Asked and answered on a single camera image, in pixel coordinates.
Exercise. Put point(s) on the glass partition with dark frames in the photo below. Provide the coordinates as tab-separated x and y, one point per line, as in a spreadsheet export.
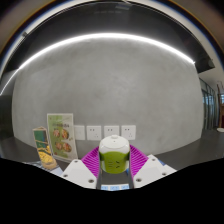
210	106

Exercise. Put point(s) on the white wall switch plate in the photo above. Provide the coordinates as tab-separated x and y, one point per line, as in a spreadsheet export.
80	132

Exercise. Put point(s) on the green and white charger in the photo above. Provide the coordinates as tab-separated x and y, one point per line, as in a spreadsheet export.
114	156

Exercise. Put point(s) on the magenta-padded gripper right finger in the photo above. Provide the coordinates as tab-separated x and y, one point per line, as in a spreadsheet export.
151	168

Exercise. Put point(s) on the yellow tape roll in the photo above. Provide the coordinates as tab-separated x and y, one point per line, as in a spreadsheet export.
46	157

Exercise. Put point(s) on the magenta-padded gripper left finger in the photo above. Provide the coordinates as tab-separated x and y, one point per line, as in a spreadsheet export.
78	171

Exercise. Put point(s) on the large green menu sign stand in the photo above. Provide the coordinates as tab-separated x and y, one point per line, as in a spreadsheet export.
62	136

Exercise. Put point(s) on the small green yellow sign stand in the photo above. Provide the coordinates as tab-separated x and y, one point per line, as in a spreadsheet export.
40	140

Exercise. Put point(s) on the long ceiling light strip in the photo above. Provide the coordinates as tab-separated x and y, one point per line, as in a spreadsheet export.
100	35

